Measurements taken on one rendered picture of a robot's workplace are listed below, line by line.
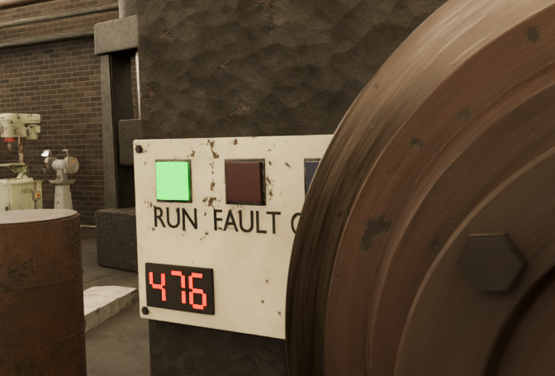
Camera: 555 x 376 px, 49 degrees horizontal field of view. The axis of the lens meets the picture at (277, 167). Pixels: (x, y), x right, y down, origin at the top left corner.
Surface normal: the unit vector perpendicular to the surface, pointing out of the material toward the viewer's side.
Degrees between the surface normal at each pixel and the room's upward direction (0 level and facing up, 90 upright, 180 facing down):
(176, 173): 90
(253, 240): 90
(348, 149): 90
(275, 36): 90
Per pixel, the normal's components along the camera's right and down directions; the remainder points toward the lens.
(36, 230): 0.64, 0.02
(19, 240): 0.37, 0.04
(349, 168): -0.47, 0.06
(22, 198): 0.88, 0.00
